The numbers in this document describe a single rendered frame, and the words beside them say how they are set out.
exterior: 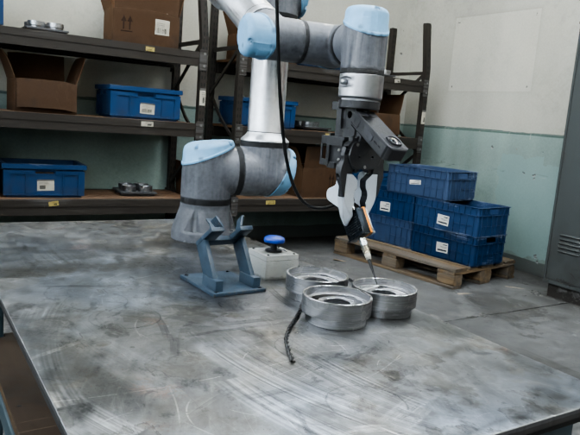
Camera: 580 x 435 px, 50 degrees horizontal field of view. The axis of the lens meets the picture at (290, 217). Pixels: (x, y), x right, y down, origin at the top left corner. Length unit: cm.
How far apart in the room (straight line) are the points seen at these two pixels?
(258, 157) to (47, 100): 297
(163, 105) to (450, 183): 215
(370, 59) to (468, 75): 487
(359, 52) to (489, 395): 57
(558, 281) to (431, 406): 399
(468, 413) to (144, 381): 35
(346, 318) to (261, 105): 70
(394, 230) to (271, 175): 367
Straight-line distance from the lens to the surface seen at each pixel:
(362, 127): 104
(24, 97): 428
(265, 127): 146
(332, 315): 90
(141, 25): 451
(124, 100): 447
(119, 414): 66
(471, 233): 459
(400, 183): 499
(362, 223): 106
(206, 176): 141
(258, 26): 109
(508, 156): 552
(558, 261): 465
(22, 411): 124
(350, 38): 107
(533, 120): 542
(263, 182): 145
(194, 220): 142
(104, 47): 434
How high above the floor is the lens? 110
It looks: 9 degrees down
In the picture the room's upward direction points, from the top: 5 degrees clockwise
